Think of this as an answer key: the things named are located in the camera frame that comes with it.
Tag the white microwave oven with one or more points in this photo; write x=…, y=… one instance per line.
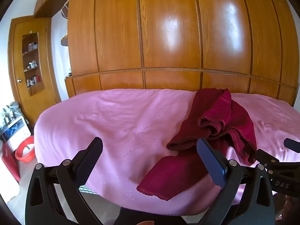
x=17, y=127

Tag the dark red garment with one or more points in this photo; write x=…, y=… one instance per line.
x=218, y=119

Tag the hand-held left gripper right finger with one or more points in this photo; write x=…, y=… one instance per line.
x=211, y=164

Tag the red plastic basin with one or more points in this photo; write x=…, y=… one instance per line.
x=24, y=153

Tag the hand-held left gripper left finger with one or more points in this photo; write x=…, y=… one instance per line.
x=90, y=159

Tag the red bag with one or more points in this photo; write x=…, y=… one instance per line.
x=10, y=164

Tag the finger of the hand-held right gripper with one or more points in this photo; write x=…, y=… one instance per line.
x=264, y=157
x=293, y=145

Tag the pink bedsheet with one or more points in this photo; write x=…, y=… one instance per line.
x=112, y=121

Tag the wooden wardrobe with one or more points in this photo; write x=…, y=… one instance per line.
x=178, y=35

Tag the wooden door with shelf niche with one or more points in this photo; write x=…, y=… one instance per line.
x=42, y=75

